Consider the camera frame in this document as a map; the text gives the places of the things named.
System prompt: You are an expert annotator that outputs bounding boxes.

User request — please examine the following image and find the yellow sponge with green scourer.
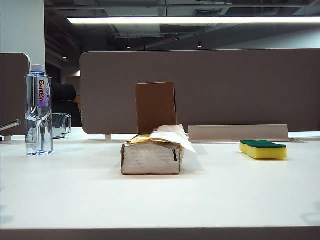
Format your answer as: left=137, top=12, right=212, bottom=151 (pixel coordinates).
left=239, top=139, right=288, bottom=161

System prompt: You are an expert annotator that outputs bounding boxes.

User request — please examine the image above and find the clear Ganten water bottle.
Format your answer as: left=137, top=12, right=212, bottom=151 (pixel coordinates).
left=24, top=64, right=54, bottom=157

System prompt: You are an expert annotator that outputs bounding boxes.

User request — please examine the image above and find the brown cardboard box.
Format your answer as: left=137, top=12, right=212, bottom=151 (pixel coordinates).
left=134, top=81, right=179, bottom=135

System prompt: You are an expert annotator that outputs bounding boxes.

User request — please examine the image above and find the white tissue sheet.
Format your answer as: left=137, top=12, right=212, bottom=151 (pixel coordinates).
left=149, top=123, right=197, bottom=154

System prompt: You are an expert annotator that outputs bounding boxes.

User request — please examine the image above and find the wide brown desk divider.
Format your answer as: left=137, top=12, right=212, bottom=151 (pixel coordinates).
left=79, top=48, right=320, bottom=140

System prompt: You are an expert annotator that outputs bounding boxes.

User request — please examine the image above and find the black high-back office chair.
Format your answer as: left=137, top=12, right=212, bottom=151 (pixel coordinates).
left=51, top=82, right=83, bottom=128

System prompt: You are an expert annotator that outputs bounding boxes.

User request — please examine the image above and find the clear glass ashtray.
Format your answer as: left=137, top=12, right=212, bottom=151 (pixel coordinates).
left=51, top=112, right=73, bottom=140

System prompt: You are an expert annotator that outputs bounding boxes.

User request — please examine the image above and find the long ceiling light strip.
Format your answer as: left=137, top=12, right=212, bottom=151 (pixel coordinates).
left=66, top=16, right=320, bottom=25

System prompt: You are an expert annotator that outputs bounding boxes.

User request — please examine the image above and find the silver metal rod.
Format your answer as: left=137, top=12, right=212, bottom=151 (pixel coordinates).
left=0, top=118, right=22, bottom=132

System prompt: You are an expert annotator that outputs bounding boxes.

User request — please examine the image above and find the beige cable tray flap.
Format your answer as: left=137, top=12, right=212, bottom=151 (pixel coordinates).
left=187, top=124, right=290, bottom=142

